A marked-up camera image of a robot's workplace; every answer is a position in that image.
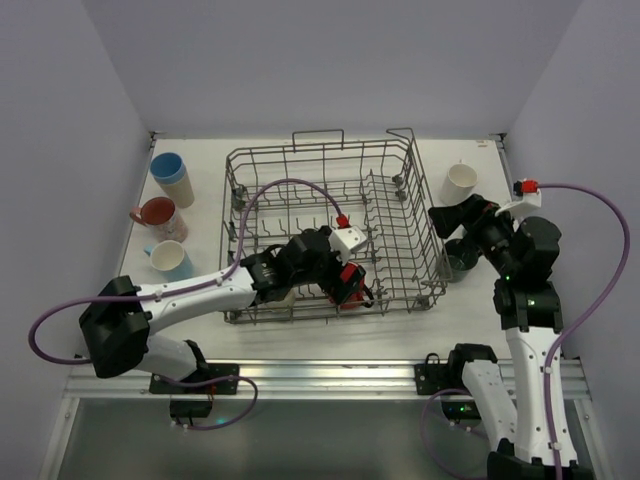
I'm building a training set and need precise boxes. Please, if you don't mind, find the pink ghost pattern mug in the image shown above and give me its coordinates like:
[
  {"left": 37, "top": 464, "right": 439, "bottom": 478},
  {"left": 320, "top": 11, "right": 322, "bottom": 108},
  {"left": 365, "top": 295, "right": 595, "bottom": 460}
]
[{"left": 129, "top": 197, "right": 188, "bottom": 242}]

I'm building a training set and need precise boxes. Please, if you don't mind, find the light blue faceted mug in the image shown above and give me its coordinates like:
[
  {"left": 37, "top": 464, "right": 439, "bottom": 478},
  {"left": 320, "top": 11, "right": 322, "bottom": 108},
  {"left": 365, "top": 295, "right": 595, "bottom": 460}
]
[{"left": 143, "top": 240, "right": 194, "bottom": 282}]

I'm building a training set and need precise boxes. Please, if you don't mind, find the blue plastic tumbler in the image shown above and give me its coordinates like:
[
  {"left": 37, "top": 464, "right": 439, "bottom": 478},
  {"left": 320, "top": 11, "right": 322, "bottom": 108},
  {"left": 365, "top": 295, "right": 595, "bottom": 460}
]
[{"left": 149, "top": 152, "right": 187, "bottom": 185}]

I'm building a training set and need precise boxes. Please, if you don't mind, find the white faceted ceramic mug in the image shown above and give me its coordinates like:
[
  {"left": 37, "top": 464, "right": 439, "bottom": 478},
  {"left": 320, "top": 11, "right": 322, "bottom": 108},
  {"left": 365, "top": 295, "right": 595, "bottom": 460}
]
[{"left": 439, "top": 162, "right": 478, "bottom": 206}]

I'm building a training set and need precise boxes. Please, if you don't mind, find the right black controller box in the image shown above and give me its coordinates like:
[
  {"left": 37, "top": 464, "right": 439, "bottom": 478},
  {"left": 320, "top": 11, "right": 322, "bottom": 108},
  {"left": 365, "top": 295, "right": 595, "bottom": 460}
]
[{"left": 441, "top": 399, "right": 481, "bottom": 423}]

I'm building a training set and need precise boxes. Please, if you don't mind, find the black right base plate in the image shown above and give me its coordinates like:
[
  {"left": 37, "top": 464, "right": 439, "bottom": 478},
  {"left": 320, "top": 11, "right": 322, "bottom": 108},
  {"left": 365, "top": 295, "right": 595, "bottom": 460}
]
[{"left": 413, "top": 352, "right": 464, "bottom": 396}]

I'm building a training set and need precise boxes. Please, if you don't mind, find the dark green mug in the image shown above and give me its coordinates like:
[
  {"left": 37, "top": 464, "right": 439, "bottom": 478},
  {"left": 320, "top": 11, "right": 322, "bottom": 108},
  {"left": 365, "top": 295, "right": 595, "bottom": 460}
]
[{"left": 444, "top": 238, "right": 478, "bottom": 258}]

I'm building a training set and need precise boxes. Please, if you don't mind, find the dark grey mug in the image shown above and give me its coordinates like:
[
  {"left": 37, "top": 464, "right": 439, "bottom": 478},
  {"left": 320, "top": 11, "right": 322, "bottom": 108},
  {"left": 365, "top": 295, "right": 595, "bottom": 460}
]
[{"left": 448, "top": 254, "right": 479, "bottom": 283}]

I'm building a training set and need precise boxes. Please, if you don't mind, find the aluminium mounting rail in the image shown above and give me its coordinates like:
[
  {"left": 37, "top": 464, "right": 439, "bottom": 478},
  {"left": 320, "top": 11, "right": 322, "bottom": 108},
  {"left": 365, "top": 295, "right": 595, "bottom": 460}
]
[{"left": 64, "top": 357, "right": 591, "bottom": 400}]

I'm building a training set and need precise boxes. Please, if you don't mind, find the red mug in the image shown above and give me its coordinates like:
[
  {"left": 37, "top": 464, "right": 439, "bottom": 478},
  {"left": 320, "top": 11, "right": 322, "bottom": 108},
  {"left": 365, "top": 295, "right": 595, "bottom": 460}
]
[{"left": 324, "top": 262, "right": 374, "bottom": 310}]

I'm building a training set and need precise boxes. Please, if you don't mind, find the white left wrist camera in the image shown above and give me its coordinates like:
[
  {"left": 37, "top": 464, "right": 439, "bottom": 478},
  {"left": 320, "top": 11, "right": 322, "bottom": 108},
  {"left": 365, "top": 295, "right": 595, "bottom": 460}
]
[{"left": 329, "top": 226, "right": 368, "bottom": 265}]

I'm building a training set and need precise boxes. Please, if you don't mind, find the black controller box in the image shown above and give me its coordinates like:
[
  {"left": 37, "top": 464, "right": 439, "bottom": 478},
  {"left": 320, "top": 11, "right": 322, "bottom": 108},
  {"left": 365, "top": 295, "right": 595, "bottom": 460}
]
[
  {"left": 169, "top": 400, "right": 212, "bottom": 425},
  {"left": 441, "top": 399, "right": 481, "bottom": 423}
]

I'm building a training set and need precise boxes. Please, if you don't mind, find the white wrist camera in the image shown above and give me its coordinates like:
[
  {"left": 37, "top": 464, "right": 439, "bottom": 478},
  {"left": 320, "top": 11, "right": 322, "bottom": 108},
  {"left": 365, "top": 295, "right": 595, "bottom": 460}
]
[
  {"left": 329, "top": 226, "right": 368, "bottom": 265},
  {"left": 495, "top": 179, "right": 542, "bottom": 220}
]

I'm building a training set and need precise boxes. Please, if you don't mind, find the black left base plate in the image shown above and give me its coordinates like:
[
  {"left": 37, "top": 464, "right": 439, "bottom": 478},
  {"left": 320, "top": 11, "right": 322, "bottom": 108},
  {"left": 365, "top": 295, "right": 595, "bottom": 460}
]
[{"left": 149, "top": 363, "right": 240, "bottom": 395}]

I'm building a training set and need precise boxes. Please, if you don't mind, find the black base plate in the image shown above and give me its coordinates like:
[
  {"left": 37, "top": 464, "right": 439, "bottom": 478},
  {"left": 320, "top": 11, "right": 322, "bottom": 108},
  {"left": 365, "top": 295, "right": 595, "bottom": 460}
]
[
  {"left": 413, "top": 352, "right": 464, "bottom": 396},
  {"left": 149, "top": 363, "right": 240, "bottom": 395}
]

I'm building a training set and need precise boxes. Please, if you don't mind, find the left black controller box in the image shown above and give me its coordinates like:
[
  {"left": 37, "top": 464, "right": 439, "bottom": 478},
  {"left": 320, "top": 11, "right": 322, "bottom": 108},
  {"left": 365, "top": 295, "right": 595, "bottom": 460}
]
[{"left": 169, "top": 400, "right": 212, "bottom": 425}]

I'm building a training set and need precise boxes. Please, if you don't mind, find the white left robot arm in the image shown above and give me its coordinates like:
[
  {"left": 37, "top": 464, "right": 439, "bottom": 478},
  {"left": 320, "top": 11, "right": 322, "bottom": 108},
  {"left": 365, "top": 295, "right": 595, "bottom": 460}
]
[{"left": 79, "top": 226, "right": 368, "bottom": 381}]

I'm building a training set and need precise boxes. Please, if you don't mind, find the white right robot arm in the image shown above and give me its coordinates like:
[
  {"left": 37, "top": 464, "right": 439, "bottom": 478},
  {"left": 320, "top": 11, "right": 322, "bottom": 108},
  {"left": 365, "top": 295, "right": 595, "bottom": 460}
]
[{"left": 428, "top": 195, "right": 594, "bottom": 479}]

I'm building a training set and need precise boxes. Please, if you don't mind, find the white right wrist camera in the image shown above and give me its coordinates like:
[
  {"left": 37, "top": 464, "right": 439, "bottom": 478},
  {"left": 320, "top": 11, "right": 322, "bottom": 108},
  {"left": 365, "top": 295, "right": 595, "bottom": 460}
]
[{"left": 495, "top": 179, "right": 542, "bottom": 220}]

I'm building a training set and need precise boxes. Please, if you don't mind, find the grey wire dish rack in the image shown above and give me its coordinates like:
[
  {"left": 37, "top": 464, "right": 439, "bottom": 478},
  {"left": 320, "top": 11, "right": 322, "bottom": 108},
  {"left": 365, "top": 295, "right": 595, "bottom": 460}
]
[{"left": 220, "top": 128, "right": 451, "bottom": 325}]

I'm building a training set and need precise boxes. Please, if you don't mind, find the cream and brown mug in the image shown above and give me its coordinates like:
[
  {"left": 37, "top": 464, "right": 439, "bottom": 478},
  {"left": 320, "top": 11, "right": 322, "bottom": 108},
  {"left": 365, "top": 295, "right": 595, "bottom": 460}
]
[{"left": 264, "top": 289, "right": 296, "bottom": 312}]

